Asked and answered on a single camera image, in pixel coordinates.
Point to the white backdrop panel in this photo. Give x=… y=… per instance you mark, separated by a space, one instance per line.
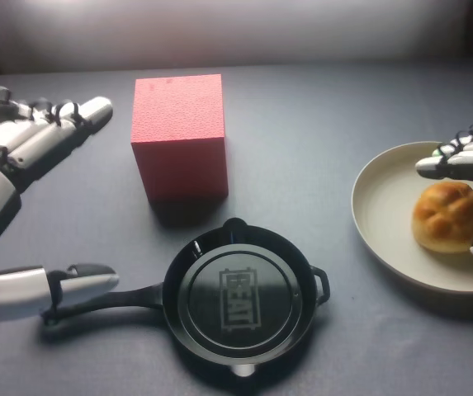
x=236 y=33

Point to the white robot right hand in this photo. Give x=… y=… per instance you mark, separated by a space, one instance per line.
x=467 y=165

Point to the black cast iron pan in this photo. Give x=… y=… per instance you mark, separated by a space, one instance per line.
x=240 y=305

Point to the grey table cloth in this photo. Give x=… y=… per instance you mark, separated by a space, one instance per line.
x=343 y=103

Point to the cream round plate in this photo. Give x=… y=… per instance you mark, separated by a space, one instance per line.
x=384 y=214

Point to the golden bread bun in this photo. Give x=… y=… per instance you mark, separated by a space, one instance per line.
x=446 y=214

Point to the red block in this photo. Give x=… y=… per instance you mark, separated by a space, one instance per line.
x=178 y=144

